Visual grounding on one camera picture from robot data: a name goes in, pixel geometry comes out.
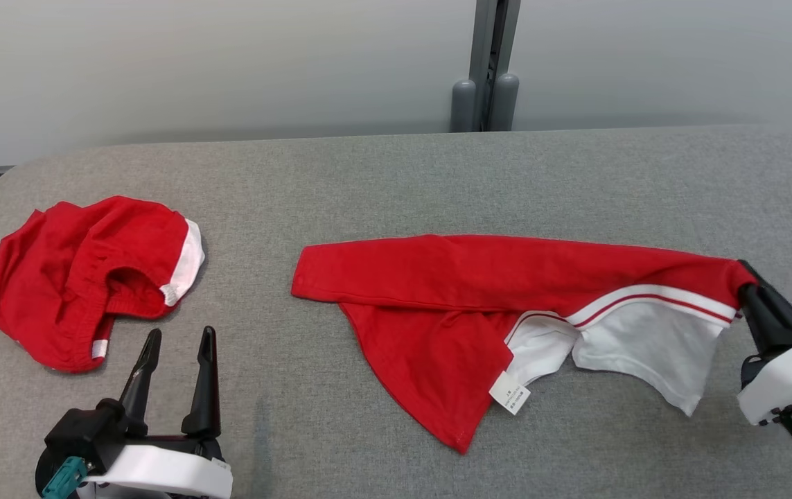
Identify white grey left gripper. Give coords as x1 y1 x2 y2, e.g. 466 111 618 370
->
77 326 234 499

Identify red white Bulls shorts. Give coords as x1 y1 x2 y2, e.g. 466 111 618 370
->
0 195 206 374

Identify red white Bulls jersey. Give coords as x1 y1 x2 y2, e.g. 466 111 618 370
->
290 234 758 455

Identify grey fabric sofa surface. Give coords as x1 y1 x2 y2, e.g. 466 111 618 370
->
0 125 792 499

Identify black cable with teal plug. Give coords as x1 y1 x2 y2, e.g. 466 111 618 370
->
41 456 89 498

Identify grey cylindrical post cap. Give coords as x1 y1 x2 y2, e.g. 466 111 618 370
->
450 78 477 133
489 73 520 132

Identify grey metal partition post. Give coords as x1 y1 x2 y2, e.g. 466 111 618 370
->
468 0 522 132

